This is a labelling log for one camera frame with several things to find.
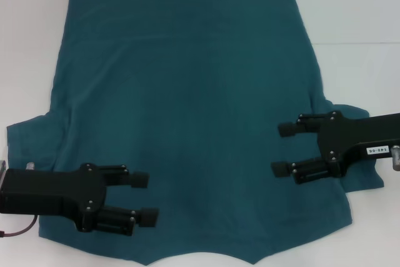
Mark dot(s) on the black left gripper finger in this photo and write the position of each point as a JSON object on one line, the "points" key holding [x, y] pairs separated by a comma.
{"points": [[148, 217], [139, 181]]}

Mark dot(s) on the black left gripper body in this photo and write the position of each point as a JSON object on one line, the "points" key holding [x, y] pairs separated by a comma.
{"points": [[47, 192]]}

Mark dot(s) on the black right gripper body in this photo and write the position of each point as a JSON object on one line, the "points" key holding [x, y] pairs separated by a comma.
{"points": [[359, 132]]}

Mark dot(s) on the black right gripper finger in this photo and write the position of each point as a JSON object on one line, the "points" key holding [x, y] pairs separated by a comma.
{"points": [[287, 129], [281, 168]]}

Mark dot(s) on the teal blue shirt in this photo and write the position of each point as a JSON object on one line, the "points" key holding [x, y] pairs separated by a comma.
{"points": [[193, 92]]}

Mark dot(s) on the white number label sticker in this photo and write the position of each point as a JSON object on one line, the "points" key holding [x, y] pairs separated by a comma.
{"points": [[376, 150]]}

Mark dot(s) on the silver knob on left gripper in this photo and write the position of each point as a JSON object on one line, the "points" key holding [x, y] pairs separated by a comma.
{"points": [[30, 166]]}

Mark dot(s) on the silver knob on gripper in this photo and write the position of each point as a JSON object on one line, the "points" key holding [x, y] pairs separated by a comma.
{"points": [[30, 166], [396, 157]]}

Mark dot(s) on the silver knob on right gripper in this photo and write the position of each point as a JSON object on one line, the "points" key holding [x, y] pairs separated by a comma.
{"points": [[396, 157]]}

